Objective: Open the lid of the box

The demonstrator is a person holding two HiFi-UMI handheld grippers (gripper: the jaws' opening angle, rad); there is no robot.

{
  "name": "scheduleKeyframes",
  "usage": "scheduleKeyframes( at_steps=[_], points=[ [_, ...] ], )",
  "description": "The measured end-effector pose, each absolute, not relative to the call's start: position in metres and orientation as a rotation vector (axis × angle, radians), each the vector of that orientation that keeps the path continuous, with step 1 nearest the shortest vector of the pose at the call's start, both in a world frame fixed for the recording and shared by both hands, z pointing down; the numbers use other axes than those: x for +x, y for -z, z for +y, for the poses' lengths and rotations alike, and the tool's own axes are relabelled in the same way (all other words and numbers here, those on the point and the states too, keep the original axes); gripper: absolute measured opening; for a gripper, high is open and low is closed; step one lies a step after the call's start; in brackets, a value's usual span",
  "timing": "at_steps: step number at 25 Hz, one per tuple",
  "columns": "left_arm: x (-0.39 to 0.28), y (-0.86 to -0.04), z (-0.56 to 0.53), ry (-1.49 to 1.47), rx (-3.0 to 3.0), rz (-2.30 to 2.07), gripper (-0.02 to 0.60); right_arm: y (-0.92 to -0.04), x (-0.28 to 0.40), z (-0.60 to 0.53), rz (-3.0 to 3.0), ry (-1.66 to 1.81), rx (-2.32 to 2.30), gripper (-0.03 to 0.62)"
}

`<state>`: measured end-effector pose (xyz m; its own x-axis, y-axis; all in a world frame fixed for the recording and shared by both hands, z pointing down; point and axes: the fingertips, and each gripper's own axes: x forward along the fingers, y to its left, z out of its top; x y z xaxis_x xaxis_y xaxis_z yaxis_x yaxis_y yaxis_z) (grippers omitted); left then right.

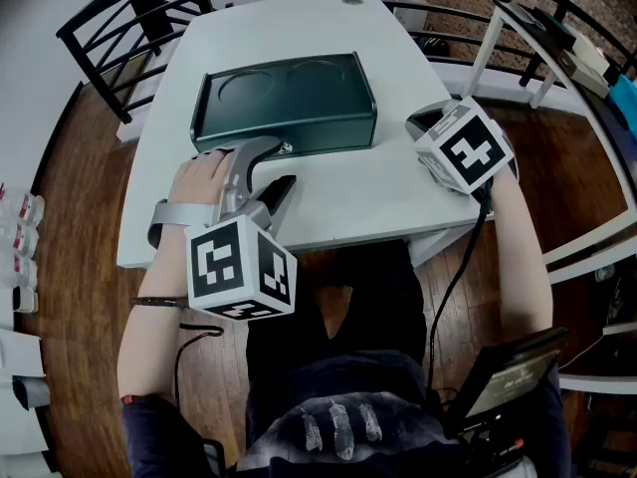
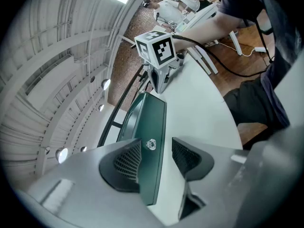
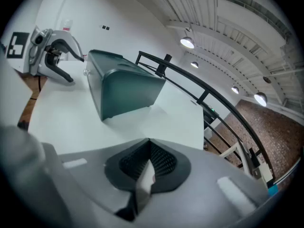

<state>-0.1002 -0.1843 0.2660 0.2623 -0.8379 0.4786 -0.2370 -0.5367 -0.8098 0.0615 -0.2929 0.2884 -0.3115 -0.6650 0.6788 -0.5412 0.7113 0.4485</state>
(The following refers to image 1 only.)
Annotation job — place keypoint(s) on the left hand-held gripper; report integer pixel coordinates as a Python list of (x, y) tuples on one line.
[(239, 262)]

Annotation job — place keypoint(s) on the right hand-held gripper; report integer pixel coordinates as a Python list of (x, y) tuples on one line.
[(463, 147)]

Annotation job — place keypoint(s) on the person's right forearm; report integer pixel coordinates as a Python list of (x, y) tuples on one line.
[(522, 267)]

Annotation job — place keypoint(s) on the person's left forearm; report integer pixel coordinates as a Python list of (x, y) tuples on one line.
[(149, 316)]

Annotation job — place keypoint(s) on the white storage box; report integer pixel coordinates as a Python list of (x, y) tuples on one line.
[(412, 12)]

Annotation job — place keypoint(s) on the beige rectangular box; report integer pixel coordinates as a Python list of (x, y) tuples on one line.
[(584, 65)]

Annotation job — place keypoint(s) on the black tablet device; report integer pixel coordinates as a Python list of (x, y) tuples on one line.
[(507, 381)]

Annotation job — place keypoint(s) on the person's left hand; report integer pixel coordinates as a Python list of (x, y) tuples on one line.
[(199, 179)]

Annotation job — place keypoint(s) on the black trousers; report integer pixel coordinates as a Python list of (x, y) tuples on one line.
[(368, 297)]

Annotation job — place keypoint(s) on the black flat device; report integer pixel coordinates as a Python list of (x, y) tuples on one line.
[(553, 25)]

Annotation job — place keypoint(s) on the blue cloth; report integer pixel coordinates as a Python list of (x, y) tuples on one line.
[(624, 107)]

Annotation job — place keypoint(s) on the black metal railing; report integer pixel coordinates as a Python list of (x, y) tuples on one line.
[(124, 43)]

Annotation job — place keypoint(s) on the dark printed shirt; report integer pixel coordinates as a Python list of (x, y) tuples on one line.
[(348, 416)]

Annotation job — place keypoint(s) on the clear plastic bottle red label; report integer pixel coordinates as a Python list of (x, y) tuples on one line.
[(20, 239), (20, 272), (25, 206)]

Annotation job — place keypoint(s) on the small white container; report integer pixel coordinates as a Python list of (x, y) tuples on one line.
[(25, 299)]

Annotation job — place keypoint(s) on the grey paper roll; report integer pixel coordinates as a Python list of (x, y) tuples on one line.
[(31, 392)]

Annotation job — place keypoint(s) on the white metal rack frame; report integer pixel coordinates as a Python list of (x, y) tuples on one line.
[(562, 247)]

